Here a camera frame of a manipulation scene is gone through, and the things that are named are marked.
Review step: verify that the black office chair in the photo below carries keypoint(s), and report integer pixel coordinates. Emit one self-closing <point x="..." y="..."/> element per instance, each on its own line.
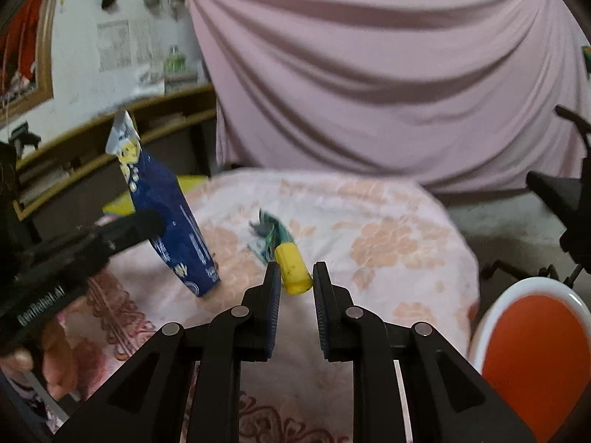
<point x="563" y="194"/>

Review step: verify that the orange basin with white rim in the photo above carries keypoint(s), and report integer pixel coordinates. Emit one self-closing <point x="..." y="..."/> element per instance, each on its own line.
<point x="531" y="355"/>

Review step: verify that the wooden window frame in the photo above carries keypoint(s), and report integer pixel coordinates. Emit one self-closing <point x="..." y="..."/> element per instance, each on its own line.
<point x="46" y="55"/>

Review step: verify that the yellow book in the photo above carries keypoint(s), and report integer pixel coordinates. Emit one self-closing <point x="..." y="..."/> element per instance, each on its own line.
<point x="191" y="182"/>

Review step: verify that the white wall chart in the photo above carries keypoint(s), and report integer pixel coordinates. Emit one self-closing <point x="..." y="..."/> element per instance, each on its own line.
<point x="144" y="41"/>
<point x="113" y="46"/>

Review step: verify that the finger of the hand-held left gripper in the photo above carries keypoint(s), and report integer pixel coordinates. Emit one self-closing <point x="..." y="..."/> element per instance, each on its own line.
<point x="115" y="235"/>

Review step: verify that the green cap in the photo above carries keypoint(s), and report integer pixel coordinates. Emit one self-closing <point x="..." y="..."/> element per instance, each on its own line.
<point x="586" y="60"/>

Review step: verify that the blue snack packet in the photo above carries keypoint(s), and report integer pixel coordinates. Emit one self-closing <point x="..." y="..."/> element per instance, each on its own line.
<point x="171" y="221"/>

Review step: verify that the red hanging cloth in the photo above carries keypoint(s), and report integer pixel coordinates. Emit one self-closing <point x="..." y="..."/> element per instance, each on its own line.
<point x="23" y="32"/>

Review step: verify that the wooden shelf unit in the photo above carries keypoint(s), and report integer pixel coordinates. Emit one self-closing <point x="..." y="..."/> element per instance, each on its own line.
<point x="175" y="101"/>

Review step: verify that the pink hanging sheet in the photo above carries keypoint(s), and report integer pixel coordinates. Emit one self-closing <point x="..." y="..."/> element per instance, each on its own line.
<point x="369" y="78"/>

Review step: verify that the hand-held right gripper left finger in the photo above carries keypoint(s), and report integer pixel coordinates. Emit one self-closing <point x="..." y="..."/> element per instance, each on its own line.
<point x="274" y="304"/>

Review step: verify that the stack of shelved papers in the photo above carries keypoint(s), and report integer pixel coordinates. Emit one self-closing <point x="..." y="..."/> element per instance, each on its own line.
<point x="46" y="176"/>

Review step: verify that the grey crumpled wrapper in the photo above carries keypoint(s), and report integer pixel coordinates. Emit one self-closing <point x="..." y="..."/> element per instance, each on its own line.
<point x="260" y="227"/>

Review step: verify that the yellow plastic cylinder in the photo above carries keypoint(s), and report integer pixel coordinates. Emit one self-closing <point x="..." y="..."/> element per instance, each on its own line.
<point x="291" y="267"/>

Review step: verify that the black tripod stand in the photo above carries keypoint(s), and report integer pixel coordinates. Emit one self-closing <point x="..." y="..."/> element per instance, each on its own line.
<point x="23" y="136"/>

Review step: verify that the pink floral blanket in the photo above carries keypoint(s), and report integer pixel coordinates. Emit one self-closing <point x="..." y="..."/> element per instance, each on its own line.
<point x="369" y="249"/>

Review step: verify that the jar with green contents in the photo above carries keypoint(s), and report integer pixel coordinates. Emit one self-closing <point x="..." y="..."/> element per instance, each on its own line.
<point x="175" y="61"/>

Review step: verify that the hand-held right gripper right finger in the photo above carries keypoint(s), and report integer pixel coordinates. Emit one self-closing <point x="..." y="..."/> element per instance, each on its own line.
<point x="321" y="309"/>

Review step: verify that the person's left hand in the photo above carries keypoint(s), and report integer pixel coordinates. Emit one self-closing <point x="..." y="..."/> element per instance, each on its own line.
<point x="57" y="355"/>

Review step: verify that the green and white wrapper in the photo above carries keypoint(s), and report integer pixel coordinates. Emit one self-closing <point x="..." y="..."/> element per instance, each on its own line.
<point x="276" y="233"/>

